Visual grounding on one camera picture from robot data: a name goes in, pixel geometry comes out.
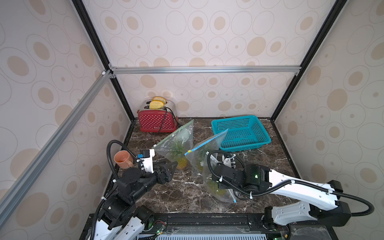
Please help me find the clear zip bag green seal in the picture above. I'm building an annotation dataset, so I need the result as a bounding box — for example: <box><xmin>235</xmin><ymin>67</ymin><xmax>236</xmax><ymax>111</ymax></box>
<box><xmin>153</xmin><ymin>120</ymin><xmax>194</xmax><ymax>171</ymax></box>

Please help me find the pink ceramic mug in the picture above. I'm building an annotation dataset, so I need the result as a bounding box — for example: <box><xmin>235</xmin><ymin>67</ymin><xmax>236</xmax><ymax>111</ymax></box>
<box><xmin>114</xmin><ymin>151</ymin><xmax>134</xmax><ymax>169</ymax></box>

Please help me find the aluminium frame bar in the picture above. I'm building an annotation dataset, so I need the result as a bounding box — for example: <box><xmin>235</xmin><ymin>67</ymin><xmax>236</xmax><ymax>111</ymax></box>
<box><xmin>111</xmin><ymin>65</ymin><xmax>302</xmax><ymax>75</ymax></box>
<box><xmin>1</xmin><ymin>70</ymin><xmax>112</xmax><ymax>228</ymax></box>

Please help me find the aluminium frame bar back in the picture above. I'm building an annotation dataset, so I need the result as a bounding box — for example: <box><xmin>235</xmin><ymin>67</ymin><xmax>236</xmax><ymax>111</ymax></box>
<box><xmin>111</xmin><ymin>65</ymin><xmax>302</xmax><ymax>75</ymax></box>

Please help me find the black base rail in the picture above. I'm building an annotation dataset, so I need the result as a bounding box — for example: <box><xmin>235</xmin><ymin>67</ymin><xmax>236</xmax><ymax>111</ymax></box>
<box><xmin>79</xmin><ymin>212</ymin><xmax>340</xmax><ymax>240</ymax></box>

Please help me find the teal plastic basket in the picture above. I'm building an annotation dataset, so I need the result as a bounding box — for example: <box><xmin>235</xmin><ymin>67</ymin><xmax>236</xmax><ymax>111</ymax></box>
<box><xmin>211</xmin><ymin>116</ymin><xmax>271</xmax><ymax>152</ymax></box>

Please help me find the aluminium frame bar left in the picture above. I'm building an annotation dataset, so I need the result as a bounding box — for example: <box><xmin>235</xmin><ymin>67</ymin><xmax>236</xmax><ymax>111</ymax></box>
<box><xmin>1</xmin><ymin>70</ymin><xmax>112</xmax><ymax>228</ymax></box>

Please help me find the yellow toast slice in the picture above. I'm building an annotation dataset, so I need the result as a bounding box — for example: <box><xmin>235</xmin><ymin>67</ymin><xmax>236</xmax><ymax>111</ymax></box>
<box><xmin>153</xmin><ymin>96</ymin><xmax>167</xmax><ymax>105</ymax></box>
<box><xmin>149</xmin><ymin>100</ymin><xmax>165</xmax><ymax>110</ymax></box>

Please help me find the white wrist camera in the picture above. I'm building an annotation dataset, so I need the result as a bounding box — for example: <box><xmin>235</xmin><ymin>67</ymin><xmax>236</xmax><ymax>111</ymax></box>
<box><xmin>222</xmin><ymin>155</ymin><xmax>236</xmax><ymax>169</ymax></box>
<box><xmin>138</xmin><ymin>149</ymin><xmax>155</xmax><ymax>174</ymax></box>

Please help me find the yellow pineapple green crown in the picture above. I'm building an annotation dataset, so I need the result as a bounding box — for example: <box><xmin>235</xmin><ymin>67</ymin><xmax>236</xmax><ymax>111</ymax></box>
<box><xmin>206</xmin><ymin>178</ymin><xmax>227</xmax><ymax>196</ymax></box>

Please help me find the yellow toast slice back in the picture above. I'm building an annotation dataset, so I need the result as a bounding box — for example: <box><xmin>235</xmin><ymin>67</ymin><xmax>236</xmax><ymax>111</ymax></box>
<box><xmin>153</xmin><ymin>96</ymin><xmax>167</xmax><ymax>105</ymax></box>

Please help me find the red polka dot toaster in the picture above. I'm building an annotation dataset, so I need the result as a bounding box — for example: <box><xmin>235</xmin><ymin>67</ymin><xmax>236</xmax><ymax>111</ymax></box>
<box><xmin>137</xmin><ymin>100</ymin><xmax>180</xmax><ymax>133</ymax></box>

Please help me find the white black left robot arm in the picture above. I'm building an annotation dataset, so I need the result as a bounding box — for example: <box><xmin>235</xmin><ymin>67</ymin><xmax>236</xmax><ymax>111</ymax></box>
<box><xmin>88</xmin><ymin>140</ymin><xmax>178</xmax><ymax>240</ymax></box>

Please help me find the black toaster power cable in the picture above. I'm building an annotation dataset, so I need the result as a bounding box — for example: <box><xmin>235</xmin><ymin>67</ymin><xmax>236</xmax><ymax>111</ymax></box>
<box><xmin>157</xmin><ymin>106</ymin><xmax>183</xmax><ymax>133</ymax></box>

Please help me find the yellow toast slice front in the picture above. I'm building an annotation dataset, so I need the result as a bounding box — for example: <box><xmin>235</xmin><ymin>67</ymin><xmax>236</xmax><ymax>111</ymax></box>
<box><xmin>149</xmin><ymin>100</ymin><xmax>165</xmax><ymax>110</ymax></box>

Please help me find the pineapple in green bag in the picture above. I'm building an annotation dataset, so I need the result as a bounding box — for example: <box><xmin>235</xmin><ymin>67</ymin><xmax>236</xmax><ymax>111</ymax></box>
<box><xmin>170</xmin><ymin>141</ymin><xmax>188</xmax><ymax>170</ymax></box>

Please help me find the clear zip bag white seal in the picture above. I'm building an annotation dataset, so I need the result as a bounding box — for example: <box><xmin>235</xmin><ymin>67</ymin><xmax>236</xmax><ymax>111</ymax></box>
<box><xmin>203</xmin><ymin>152</ymin><xmax>237</xmax><ymax>203</ymax></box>

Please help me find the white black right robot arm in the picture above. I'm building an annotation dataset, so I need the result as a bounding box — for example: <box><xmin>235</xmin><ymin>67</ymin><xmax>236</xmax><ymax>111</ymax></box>
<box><xmin>206</xmin><ymin>151</ymin><xmax>375</xmax><ymax>228</ymax></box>

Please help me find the pineapple in slider bag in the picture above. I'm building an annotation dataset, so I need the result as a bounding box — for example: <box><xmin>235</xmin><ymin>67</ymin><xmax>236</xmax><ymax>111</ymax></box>
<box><xmin>195</xmin><ymin>149</ymin><xmax>210</xmax><ymax>172</ymax></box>

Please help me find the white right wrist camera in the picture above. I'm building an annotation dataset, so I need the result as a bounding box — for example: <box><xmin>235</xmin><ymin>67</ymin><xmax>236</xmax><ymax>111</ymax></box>
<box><xmin>222</xmin><ymin>155</ymin><xmax>236</xmax><ymax>169</ymax></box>

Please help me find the clear zip bag blue slider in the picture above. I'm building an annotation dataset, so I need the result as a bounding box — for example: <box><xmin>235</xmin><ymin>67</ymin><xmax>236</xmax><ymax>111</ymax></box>
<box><xmin>185</xmin><ymin>130</ymin><xmax>228</xmax><ymax>174</ymax></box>

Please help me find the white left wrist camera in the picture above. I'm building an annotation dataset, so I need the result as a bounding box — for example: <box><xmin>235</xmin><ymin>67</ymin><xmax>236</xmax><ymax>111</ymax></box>
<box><xmin>138</xmin><ymin>149</ymin><xmax>155</xmax><ymax>174</ymax></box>

